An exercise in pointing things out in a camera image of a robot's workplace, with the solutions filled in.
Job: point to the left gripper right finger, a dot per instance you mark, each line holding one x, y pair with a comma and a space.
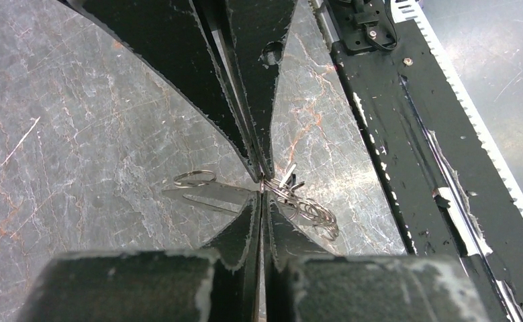
305, 282

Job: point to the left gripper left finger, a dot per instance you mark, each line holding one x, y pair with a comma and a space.
217, 282

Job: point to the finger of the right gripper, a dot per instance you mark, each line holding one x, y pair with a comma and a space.
171, 37
258, 34

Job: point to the keys with black tag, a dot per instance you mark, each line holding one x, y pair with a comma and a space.
289, 181

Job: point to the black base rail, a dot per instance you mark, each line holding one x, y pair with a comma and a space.
448, 187

